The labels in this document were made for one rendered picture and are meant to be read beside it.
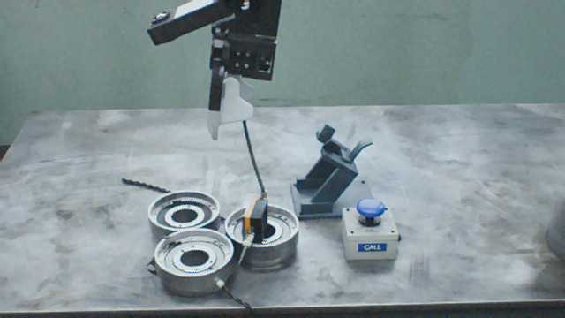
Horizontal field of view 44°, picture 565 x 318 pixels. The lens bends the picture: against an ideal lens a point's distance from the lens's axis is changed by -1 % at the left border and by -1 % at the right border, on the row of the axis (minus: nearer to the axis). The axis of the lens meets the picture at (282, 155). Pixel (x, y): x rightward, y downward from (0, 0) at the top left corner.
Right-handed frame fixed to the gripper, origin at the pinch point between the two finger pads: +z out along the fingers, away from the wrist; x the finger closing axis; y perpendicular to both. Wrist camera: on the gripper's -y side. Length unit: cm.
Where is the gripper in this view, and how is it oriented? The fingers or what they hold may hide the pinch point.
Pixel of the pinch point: (211, 122)
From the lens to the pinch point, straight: 97.9
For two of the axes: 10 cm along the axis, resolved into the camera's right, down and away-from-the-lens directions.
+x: -0.2, -5.0, 8.7
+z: -1.3, 8.6, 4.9
